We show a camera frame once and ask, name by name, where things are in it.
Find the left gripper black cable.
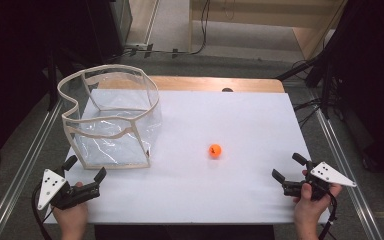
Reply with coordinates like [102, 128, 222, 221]
[30, 181, 54, 240]

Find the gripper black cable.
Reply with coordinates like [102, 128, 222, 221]
[30, 181, 54, 240]
[317, 190, 339, 240]

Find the metal floor rail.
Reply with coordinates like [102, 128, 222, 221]
[313, 108, 384, 240]
[0, 99, 64, 240]

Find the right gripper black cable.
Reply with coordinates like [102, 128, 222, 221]
[317, 190, 339, 240]

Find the clear plastic bin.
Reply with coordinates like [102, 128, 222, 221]
[56, 63, 164, 171]

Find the black tripod stand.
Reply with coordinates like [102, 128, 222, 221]
[275, 54, 336, 119]

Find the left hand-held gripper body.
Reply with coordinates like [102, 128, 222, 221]
[36, 165, 101, 212]

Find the person's right hand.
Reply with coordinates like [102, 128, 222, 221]
[292, 169, 344, 232]

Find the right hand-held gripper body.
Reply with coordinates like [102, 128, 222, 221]
[282, 160, 358, 202]

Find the orange ball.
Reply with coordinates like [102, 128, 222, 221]
[208, 143, 223, 159]

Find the black floor cable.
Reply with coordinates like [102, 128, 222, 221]
[121, 0, 212, 58]

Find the white board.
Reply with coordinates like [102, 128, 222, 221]
[44, 88, 334, 225]

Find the wooden table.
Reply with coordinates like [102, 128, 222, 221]
[94, 75, 286, 94]

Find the light wooden furniture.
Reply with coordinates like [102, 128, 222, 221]
[187, 0, 348, 62]

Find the black cable bundle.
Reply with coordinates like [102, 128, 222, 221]
[292, 98, 326, 129]

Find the person's left hand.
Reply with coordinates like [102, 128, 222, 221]
[52, 181, 90, 233]

